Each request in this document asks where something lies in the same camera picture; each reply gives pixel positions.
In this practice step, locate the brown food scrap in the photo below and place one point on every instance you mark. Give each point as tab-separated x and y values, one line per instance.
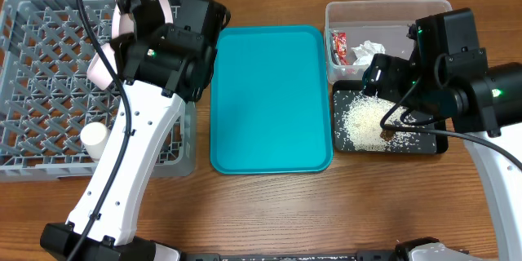
384	135

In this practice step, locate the white rice grains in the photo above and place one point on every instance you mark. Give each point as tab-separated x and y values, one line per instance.
363	122

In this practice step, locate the white ceramic cup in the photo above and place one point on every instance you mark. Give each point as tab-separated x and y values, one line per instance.
94	137

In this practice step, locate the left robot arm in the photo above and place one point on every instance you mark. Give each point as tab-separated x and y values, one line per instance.
160	61

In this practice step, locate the red snack wrapper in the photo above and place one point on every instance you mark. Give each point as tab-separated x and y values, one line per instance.
339	48

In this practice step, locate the black rectangular tray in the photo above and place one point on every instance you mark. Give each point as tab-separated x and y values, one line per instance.
428	142

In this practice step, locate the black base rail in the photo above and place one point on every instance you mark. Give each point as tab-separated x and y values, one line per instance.
420	249

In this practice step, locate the grey plastic dish rack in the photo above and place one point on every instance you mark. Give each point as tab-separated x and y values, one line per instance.
46	97

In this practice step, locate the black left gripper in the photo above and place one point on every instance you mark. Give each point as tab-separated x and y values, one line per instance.
123	47

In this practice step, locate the clear plastic waste bin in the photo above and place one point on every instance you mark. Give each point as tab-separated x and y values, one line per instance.
382	21

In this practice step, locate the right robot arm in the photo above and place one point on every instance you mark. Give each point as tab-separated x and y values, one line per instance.
484	105

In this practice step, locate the small pink saucer plate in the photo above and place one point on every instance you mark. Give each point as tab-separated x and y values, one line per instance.
97	72

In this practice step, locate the large white round plate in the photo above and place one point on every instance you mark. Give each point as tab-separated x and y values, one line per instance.
139	19

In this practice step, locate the white napkin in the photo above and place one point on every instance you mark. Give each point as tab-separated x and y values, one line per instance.
366	51

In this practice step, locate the teal plastic tray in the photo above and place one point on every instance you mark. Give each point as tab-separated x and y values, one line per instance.
270	105

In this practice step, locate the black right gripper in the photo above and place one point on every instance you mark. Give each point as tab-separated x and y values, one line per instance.
385	77

